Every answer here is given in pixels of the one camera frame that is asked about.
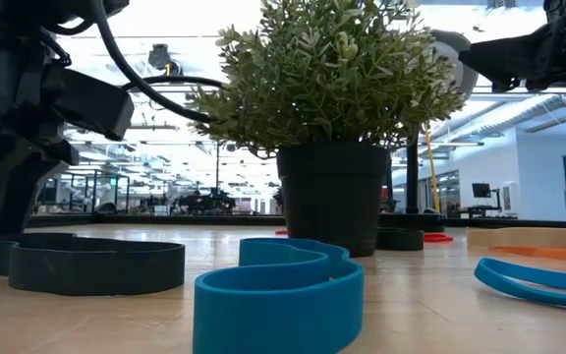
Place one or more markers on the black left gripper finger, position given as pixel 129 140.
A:
pixel 17 196

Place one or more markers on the wide tan rubber band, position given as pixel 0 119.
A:
pixel 533 237

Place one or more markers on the orange rubber band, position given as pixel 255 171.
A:
pixel 538 253

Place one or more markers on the wide red rubber band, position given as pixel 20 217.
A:
pixel 437 238

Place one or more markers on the thin light blue rubber band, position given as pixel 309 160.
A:
pixel 480 274

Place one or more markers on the green artificial plant black pot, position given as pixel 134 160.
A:
pixel 332 196

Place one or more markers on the thin red rubber band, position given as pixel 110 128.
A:
pixel 281 232

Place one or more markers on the wide blue rubber band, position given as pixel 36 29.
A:
pixel 273 314

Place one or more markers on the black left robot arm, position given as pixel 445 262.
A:
pixel 17 10

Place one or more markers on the black computer monitor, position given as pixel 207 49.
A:
pixel 482 190

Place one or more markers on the black desk lamp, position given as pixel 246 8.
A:
pixel 412 187

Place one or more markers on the dark background robot station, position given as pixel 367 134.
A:
pixel 209 202

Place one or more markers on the black background workstation frame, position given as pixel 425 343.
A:
pixel 95 189

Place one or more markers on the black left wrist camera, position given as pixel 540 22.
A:
pixel 96 103

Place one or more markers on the black aluminium table frame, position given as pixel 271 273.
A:
pixel 165 220

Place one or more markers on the black overhead camera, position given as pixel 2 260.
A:
pixel 162 59

